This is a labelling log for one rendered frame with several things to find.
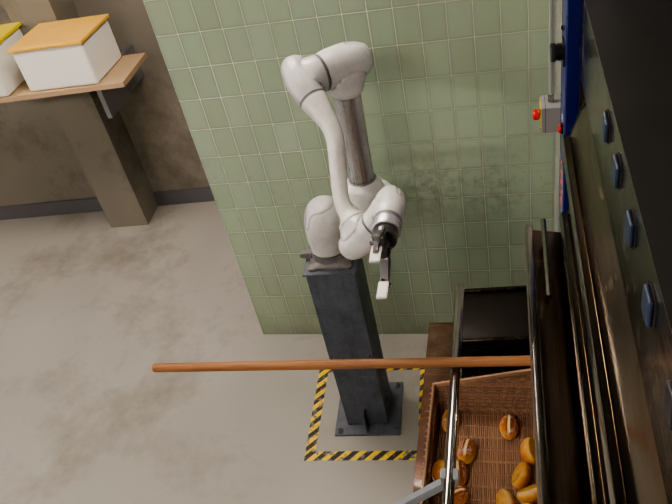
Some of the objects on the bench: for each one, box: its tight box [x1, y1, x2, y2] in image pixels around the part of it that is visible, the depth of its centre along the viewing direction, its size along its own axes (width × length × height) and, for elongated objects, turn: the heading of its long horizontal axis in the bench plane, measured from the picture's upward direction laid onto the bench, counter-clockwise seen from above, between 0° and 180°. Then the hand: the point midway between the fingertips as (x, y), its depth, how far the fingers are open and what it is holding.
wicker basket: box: [420, 368, 538, 504], centre depth 232 cm, size 49×56×28 cm
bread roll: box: [511, 462, 532, 489], centre depth 234 cm, size 6×10×7 cm
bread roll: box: [520, 437, 536, 464], centre depth 241 cm, size 6×10×7 cm
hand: (378, 278), depth 195 cm, fingers open, 13 cm apart
